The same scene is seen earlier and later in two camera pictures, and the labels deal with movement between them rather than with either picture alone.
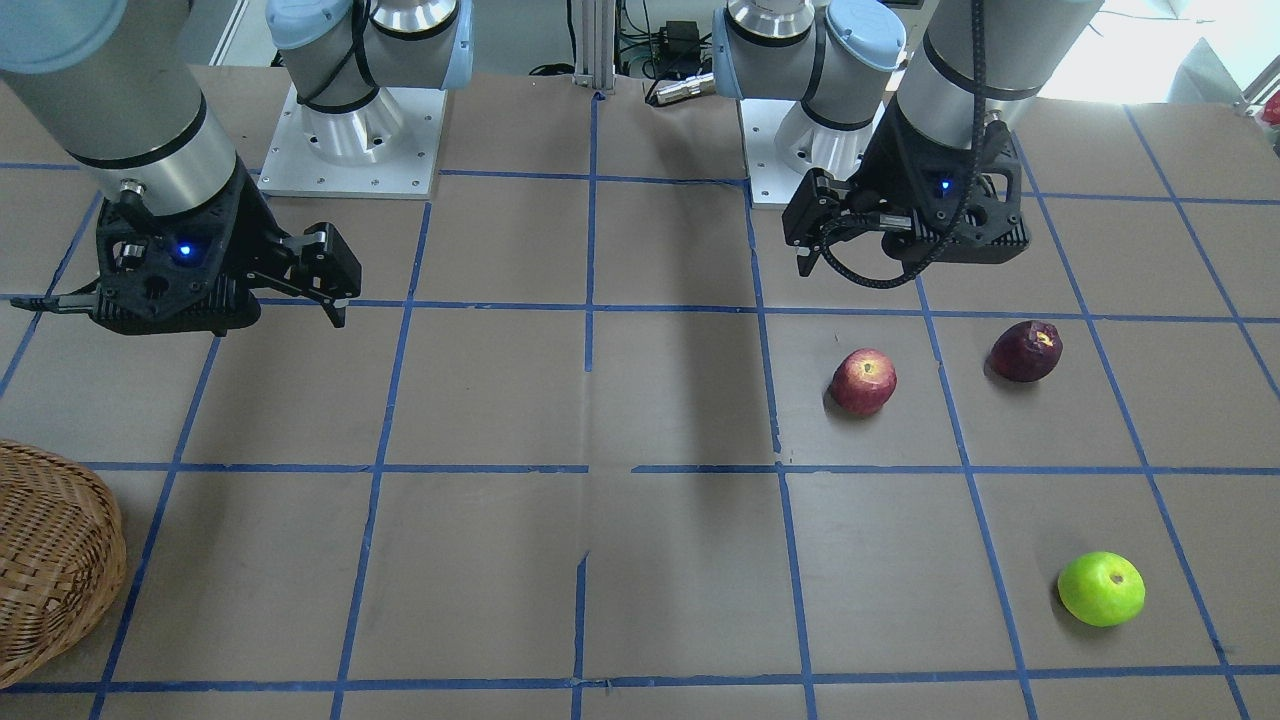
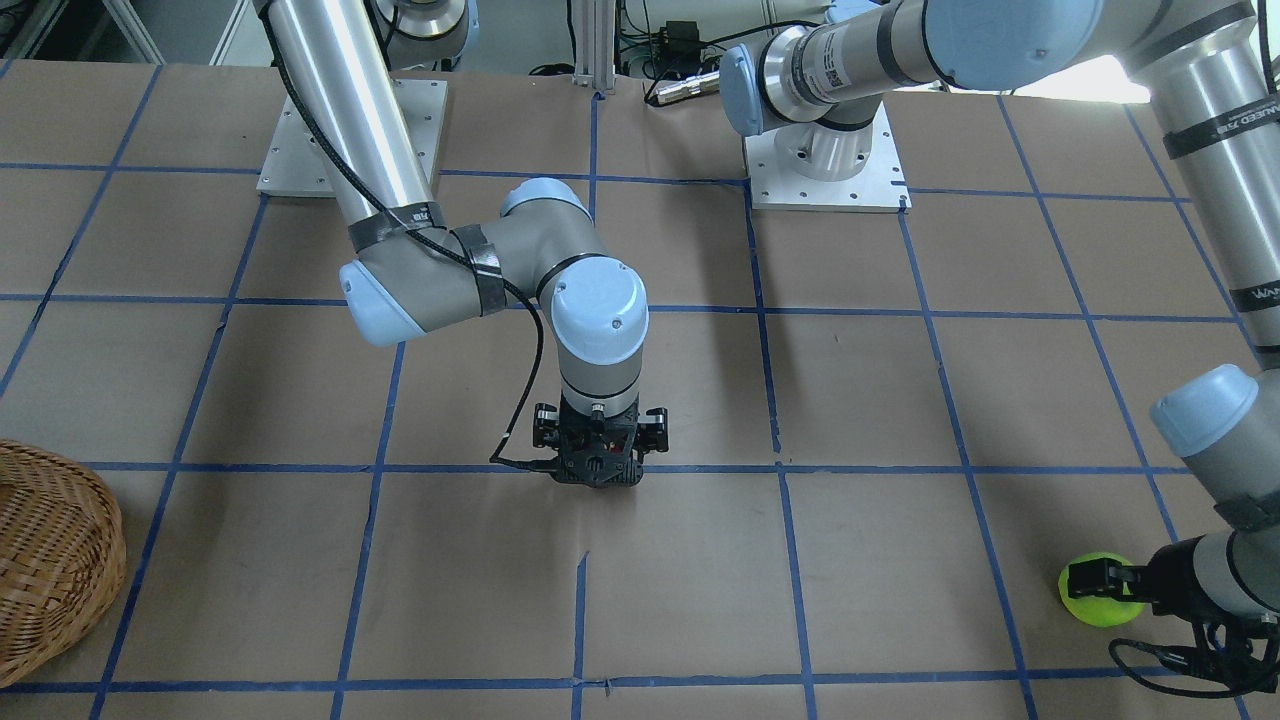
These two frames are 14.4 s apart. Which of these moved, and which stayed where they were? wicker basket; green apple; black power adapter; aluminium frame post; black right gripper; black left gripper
Moved: black left gripper; black right gripper
Stayed: black power adapter; green apple; wicker basket; aluminium frame post
